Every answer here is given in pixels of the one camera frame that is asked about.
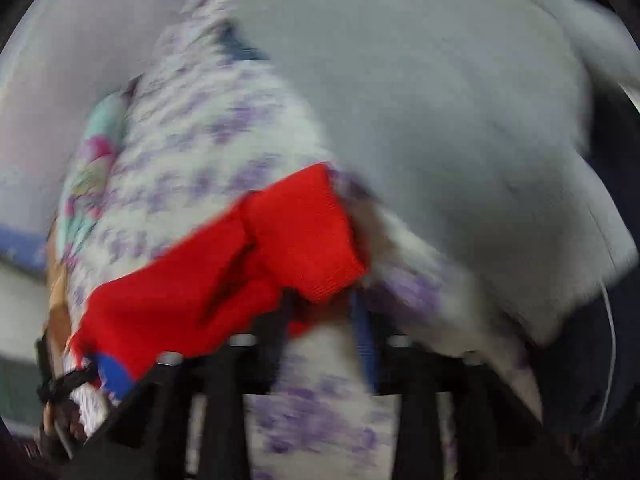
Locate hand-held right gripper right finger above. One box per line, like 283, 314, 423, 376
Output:
349, 287, 556, 480

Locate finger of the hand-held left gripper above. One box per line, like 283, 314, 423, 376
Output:
34, 337, 137, 408

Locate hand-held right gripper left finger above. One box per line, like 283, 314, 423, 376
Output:
61, 287, 301, 480

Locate red pants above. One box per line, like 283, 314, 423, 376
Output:
70, 162, 371, 381

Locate colourful patterned cloth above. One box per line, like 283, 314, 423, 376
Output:
46, 80, 138, 361

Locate grey garment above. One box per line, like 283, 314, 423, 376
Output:
227, 0, 640, 348

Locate purple floral bed sheet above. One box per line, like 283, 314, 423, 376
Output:
67, 0, 546, 480

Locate dark blue cloth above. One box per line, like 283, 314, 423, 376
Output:
220, 22, 273, 63

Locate white cable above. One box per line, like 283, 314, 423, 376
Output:
597, 282, 617, 423

